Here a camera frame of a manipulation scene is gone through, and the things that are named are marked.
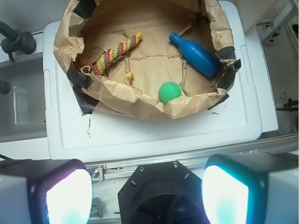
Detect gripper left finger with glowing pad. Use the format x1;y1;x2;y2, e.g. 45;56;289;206
0;159;93;224

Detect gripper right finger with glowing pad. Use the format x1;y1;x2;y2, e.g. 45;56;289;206
201;153;299;224

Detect white plastic bin lid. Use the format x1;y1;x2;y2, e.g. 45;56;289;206
43;1;263;161

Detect clear plastic container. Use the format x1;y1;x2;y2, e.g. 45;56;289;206
0;53;47;142

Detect green ball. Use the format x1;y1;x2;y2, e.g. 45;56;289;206
158;82;181;105

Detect blue plastic bottle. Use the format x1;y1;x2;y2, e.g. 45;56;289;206
169;32;221;78

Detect black clamp knob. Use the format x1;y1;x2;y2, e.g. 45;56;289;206
0;22;36;62

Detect crumpled brown paper bag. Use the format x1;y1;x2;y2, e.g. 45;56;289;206
54;0;241;120

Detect black octagonal mount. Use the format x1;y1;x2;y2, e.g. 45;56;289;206
118;161;209;224

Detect multicolored braided rope toy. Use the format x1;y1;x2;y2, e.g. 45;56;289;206
92;32;143;76

